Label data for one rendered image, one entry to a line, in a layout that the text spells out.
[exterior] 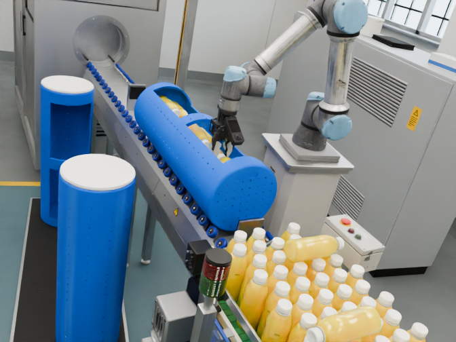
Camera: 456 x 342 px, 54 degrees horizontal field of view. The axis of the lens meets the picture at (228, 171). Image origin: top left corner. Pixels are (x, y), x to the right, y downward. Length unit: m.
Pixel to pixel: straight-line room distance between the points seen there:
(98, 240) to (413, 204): 2.09
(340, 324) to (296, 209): 0.94
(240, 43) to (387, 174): 4.19
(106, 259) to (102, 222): 0.18
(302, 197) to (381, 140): 1.40
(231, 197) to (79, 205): 0.55
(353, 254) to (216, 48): 5.52
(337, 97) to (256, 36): 5.26
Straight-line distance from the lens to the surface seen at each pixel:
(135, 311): 2.66
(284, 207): 1.96
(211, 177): 1.56
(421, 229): 3.36
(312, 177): 1.93
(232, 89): 1.61
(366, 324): 1.18
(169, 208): 1.91
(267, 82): 1.65
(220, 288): 1.06
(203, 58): 6.79
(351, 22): 1.65
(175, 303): 1.48
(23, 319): 2.43
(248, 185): 1.58
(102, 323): 2.09
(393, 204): 3.15
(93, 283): 1.92
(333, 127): 1.77
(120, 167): 1.81
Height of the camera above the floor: 1.88
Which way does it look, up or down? 26 degrees down
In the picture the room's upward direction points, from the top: 12 degrees clockwise
